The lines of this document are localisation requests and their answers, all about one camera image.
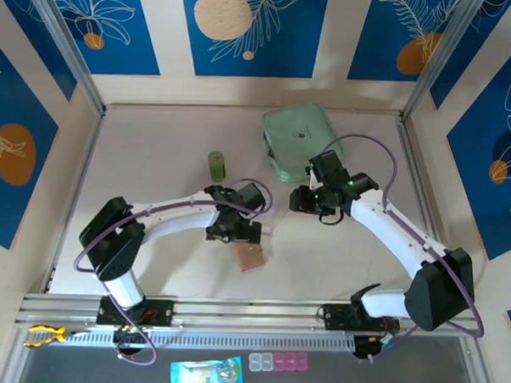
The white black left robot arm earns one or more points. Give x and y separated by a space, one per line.
178 220

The green cylinder container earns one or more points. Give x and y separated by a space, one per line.
216 166

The mint green zip pouch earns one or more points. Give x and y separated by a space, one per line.
296 125

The small clear plastic box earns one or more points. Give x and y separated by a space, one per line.
255 362
266 362

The small pink plastic box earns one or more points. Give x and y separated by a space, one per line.
278 362
289 362
300 362

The blue printed plastic packet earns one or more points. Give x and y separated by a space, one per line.
205 376

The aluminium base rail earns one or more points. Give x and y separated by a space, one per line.
250 314

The aluminium side rail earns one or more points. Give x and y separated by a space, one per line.
413 164
75 200

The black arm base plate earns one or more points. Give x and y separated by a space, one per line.
339 318
161 312

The aluminium frame post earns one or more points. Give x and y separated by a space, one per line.
62 43
444 55

